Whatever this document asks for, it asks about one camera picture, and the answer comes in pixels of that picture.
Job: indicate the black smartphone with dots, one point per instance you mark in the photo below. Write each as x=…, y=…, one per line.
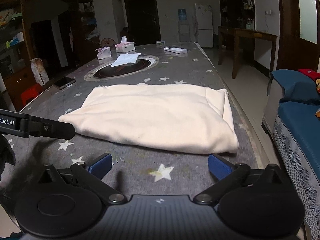
x=64, y=83

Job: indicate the dark wooden door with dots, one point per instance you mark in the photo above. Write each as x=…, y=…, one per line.
x=142, y=17

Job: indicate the white power strip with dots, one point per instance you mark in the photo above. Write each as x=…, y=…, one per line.
x=175, y=50

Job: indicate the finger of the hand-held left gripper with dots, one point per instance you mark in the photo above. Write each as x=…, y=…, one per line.
x=55, y=129

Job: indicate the open white wipes pack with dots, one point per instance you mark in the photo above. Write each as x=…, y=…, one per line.
x=104, y=53

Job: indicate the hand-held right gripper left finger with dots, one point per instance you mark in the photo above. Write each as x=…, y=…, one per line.
x=101, y=166

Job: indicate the grey star print tablecloth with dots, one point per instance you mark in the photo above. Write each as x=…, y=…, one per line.
x=190, y=65

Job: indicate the glass jar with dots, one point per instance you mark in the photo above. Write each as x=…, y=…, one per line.
x=250, y=23

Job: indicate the round built-in induction cooker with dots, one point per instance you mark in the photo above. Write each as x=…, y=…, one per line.
x=125, y=71

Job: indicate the person's left hand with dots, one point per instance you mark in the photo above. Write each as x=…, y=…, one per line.
x=6, y=151

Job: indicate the pink hanging clothes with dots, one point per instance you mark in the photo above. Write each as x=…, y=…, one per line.
x=71, y=38

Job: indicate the cream garment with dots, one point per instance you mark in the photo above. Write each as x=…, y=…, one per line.
x=155, y=115

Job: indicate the small white packet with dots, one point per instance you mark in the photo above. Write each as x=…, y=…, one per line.
x=160, y=42

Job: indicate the wooden desk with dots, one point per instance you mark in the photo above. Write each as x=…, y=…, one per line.
x=247, y=33

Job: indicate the white refrigerator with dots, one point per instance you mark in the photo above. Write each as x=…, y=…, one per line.
x=203, y=25

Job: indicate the wooden door with frosted glass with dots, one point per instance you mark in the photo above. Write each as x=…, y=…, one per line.
x=290, y=30

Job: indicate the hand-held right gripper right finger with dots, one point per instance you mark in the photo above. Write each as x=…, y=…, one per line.
x=220, y=167

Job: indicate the dark wooden display cabinet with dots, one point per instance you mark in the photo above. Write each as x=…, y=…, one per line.
x=236, y=5

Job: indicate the blue water bottle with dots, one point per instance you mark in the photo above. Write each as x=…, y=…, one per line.
x=182, y=14

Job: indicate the red plastic stool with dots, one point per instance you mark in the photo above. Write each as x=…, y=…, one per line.
x=31, y=93

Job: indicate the blue sofa cover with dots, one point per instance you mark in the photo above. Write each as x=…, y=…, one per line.
x=300, y=110

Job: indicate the red plush toy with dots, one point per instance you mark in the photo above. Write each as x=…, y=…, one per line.
x=311, y=77

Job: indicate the white water dispenser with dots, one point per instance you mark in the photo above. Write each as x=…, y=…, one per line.
x=183, y=31

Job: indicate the polka dot mesh food cover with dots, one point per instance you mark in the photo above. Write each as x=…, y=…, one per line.
x=108, y=43

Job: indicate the white tissue sheet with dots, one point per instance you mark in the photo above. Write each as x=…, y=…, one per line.
x=126, y=59

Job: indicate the pink and white tissue box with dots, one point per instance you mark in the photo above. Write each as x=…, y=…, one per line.
x=125, y=46

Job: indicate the dark wooden arched wall cabinet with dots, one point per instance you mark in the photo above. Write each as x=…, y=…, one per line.
x=25, y=42

